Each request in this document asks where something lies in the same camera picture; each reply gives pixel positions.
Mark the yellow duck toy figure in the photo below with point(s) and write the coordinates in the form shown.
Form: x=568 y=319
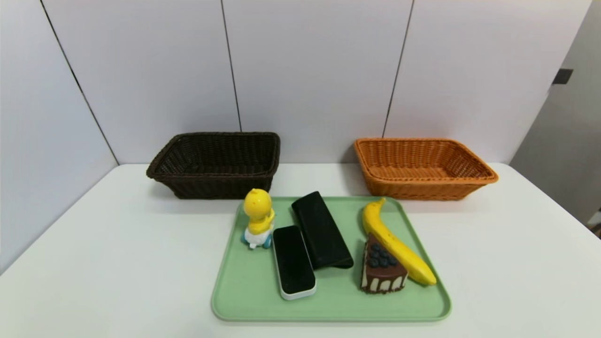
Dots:
x=257 y=204

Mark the black leather glasses case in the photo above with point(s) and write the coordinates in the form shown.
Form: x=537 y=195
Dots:
x=321 y=234

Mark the black felt eraser white base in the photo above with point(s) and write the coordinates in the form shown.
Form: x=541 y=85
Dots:
x=293 y=263

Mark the chocolate blueberry cake slice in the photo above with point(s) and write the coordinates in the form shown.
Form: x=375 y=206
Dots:
x=382 y=277

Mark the dark brown wicker basket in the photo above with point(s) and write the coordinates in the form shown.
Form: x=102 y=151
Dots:
x=211 y=188

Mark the orange wicker basket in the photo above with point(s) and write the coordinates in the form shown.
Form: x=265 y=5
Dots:
x=422 y=188

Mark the yellow banana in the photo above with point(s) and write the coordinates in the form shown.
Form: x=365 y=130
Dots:
x=399 y=249

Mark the green plastic tray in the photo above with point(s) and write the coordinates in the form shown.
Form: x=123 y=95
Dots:
x=253 y=291

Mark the brown furniture piece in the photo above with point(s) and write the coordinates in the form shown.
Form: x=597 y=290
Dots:
x=597 y=230

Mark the dark wall bracket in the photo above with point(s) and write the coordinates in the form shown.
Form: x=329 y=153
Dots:
x=562 y=76

